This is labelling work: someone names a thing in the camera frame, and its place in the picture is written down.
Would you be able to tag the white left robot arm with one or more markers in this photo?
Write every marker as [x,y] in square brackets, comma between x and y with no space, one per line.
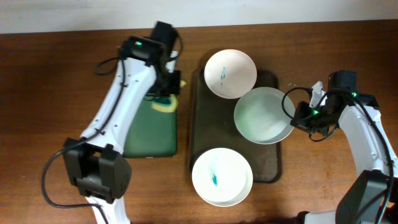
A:
[95,164]

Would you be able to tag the pale green plate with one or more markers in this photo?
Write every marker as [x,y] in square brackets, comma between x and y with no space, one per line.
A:
[263,114]

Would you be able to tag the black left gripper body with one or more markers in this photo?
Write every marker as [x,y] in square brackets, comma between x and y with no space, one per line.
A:
[170,84]

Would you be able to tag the dark brown serving tray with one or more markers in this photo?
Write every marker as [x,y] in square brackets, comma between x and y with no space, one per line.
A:
[212,126]

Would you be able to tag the yellow green sponge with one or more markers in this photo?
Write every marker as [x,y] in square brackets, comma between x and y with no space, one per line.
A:
[165,104]

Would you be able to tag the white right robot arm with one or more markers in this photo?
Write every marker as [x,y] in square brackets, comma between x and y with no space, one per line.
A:
[373,196]

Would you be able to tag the white plate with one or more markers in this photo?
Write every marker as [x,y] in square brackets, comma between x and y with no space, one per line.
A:
[222,177]

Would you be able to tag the black water tray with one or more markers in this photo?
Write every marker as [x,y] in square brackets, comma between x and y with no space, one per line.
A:
[151,133]

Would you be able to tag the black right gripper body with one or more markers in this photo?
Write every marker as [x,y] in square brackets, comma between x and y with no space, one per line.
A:
[311,119]

